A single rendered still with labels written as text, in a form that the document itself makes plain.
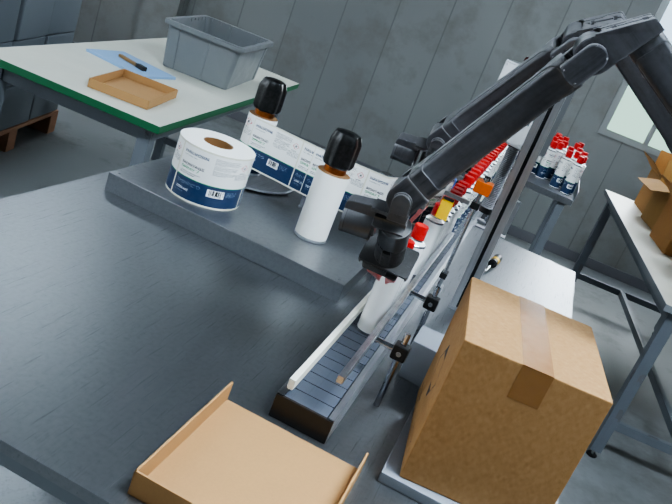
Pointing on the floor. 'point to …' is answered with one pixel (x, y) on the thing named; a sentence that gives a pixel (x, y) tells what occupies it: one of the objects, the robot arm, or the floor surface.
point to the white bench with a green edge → (244, 96)
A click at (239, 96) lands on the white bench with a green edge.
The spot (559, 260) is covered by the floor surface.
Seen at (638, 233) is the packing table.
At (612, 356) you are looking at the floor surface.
